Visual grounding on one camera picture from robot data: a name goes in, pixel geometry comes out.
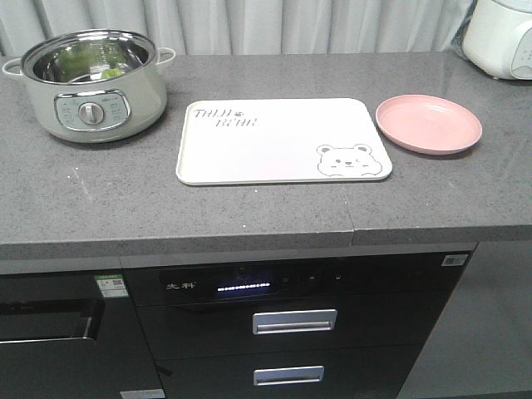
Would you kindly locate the green lettuce leaf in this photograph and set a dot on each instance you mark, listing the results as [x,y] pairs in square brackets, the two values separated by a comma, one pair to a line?
[110,73]

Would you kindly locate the black drawer sterilizer cabinet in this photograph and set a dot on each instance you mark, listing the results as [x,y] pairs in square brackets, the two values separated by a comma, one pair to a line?
[334,327]

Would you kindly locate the grey cabinet door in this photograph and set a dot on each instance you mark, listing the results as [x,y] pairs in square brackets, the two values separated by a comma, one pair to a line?
[481,344]

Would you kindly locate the black built-in dishwasher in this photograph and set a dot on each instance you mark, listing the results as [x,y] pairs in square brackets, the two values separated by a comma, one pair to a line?
[73,335]

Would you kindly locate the pale green electric pot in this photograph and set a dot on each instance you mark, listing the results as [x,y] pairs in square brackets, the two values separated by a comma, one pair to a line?
[62,77]

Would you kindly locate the pink round plate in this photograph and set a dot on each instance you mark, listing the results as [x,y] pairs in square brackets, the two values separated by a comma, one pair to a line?
[428,125]

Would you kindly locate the white pleated curtain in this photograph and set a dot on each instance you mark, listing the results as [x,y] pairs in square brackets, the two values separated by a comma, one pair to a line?
[246,27]

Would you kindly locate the cream bear serving tray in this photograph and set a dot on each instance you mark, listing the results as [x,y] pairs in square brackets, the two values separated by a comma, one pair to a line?
[244,142]

